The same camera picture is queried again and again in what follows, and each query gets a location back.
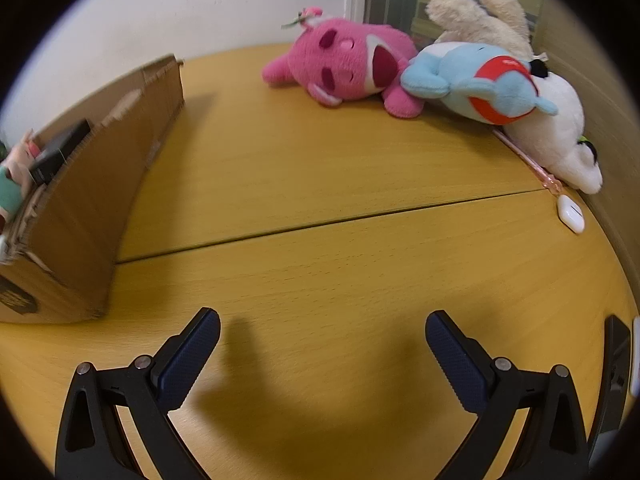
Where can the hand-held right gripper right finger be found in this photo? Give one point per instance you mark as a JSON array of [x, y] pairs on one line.
[[457, 365]]

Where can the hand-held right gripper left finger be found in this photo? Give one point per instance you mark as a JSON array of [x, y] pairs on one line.
[[190, 360]]

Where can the brown cardboard box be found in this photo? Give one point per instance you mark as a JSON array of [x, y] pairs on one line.
[[90, 210]]

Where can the wooden desktop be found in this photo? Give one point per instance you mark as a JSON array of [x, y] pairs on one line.
[[325, 270]]

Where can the white object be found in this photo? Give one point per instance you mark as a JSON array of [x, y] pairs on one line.
[[636, 355]]

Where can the white earbuds case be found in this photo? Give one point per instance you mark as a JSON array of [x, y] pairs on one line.
[[570, 212]]

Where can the pink pen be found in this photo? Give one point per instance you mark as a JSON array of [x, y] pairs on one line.
[[530, 162]]

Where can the black adapter box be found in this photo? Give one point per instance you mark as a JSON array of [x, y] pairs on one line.
[[55, 152]]

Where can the pink and green plush toy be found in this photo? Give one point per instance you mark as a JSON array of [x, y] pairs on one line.
[[12, 185]]

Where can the white plush toy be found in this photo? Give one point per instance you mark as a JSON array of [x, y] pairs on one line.
[[555, 125]]

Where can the blue plush toy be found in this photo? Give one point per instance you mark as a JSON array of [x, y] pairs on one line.
[[465, 80]]

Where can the cream plush rabbit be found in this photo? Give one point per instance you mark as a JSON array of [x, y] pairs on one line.
[[480, 20]]

